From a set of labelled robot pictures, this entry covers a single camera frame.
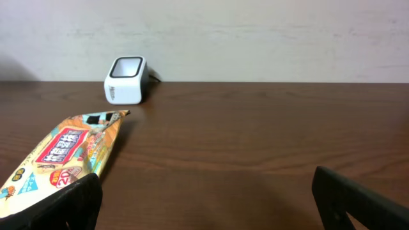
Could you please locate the white barcode scanner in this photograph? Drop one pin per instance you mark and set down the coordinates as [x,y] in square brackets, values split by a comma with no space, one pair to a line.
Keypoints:
[128,81]

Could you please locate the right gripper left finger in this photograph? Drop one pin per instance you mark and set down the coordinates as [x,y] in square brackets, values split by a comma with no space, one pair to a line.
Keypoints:
[74,207]

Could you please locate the large yellow snack bag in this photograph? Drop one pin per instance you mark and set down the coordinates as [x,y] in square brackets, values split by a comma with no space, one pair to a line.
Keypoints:
[78,146]

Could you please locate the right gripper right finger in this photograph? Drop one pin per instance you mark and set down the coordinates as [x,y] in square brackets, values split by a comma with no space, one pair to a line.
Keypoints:
[338,197]

